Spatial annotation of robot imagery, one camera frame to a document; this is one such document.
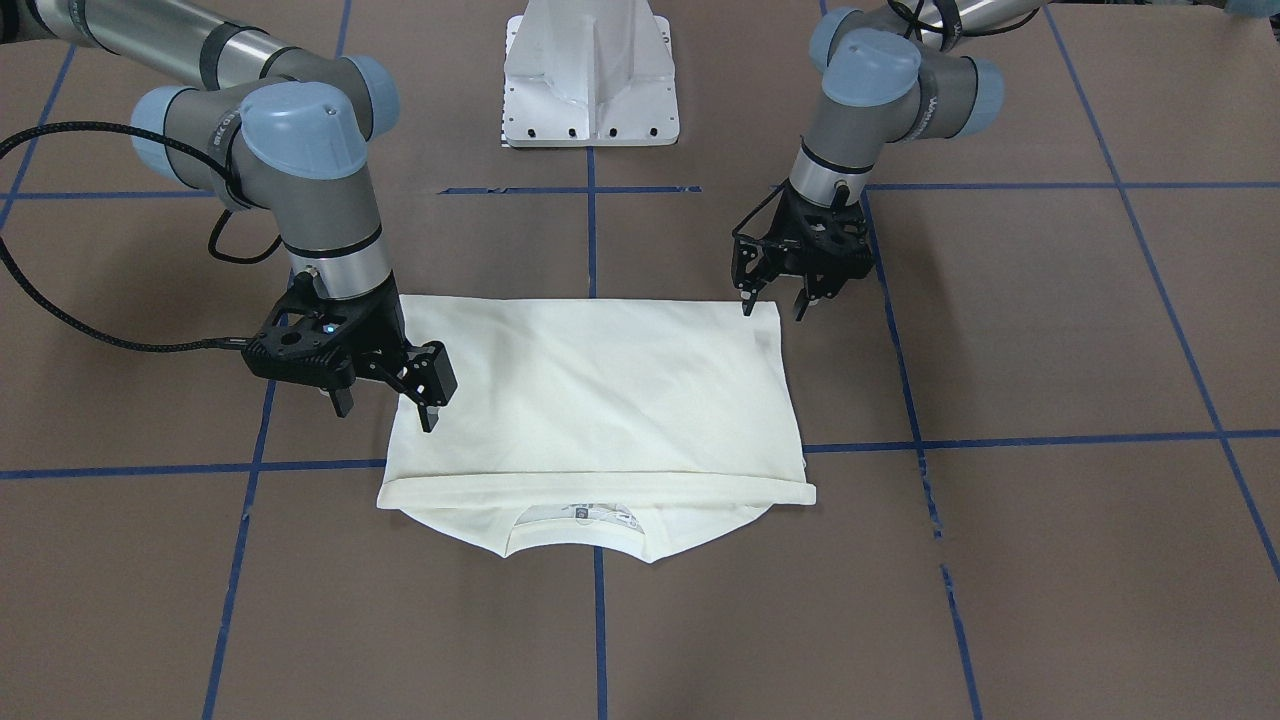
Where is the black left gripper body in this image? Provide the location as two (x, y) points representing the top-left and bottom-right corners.
(735, 184), (876, 288)

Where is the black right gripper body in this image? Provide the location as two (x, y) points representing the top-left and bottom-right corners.
(262, 275), (410, 380)

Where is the cream long-sleeve cat shirt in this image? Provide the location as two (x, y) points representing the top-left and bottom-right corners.
(376, 295), (817, 562)

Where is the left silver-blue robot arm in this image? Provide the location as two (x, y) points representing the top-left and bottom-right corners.
(731, 1), (1041, 319)

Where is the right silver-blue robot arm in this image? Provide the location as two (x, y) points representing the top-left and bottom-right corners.
(3, 1), (457, 432)

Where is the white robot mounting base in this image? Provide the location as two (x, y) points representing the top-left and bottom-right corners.
(500, 1), (681, 149)

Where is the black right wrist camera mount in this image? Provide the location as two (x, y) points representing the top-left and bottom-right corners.
(239, 316), (356, 391)

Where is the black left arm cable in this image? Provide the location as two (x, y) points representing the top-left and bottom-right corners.
(0, 122), (291, 354)

